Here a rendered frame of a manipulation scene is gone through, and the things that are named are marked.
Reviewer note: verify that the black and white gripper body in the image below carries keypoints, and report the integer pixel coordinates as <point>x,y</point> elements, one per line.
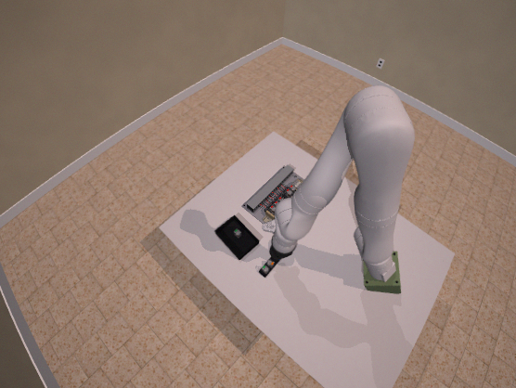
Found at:
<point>276,251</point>

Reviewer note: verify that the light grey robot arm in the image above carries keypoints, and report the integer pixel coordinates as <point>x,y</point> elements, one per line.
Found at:
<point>379,136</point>

